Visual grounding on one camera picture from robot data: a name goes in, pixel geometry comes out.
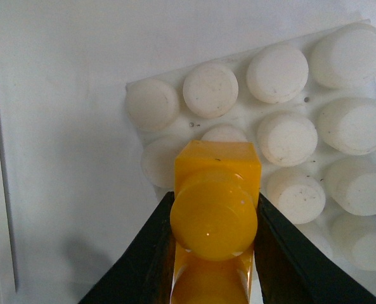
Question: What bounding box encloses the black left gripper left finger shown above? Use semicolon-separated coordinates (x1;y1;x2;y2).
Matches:
79;192;176;304

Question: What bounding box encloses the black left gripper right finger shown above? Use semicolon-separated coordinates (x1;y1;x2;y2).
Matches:
254;195;376;303

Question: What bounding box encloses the yellow two-stud block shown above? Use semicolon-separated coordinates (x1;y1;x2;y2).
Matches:
170;141;261;303

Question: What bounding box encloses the white studded base plate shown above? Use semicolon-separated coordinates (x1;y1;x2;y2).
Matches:
126;22;376;296

